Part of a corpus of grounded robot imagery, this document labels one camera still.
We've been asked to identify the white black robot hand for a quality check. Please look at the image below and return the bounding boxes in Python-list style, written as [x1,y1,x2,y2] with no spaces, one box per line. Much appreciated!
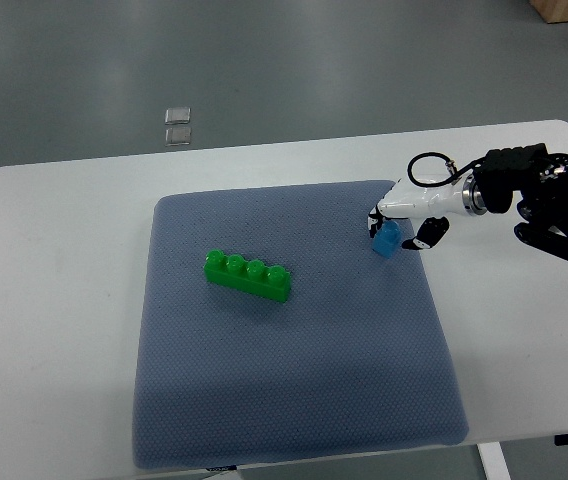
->
[367,179,474,250]

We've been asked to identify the small blue block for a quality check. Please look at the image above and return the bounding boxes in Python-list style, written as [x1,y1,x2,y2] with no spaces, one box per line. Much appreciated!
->
[372,221,401,259]

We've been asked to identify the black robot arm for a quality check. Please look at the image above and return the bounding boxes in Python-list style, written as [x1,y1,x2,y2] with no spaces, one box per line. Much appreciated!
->
[469,144,568,261]

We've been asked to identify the long green block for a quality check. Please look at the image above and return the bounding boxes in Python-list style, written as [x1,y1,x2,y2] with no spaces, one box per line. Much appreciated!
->
[203,249,291,303]

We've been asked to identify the blue-grey fabric mat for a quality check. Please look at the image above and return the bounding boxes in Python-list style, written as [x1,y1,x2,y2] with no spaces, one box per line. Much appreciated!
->
[133,180,468,469]

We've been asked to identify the white table leg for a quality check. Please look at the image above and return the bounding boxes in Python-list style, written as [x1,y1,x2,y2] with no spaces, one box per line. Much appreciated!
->
[477,442,511,480]

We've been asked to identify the upper floor socket plate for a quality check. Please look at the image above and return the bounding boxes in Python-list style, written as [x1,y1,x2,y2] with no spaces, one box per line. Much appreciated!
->
[164,107,191,125]

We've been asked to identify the black cable loop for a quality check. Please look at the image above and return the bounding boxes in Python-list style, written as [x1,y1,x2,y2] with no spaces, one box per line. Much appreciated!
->
[407,152,485,188]

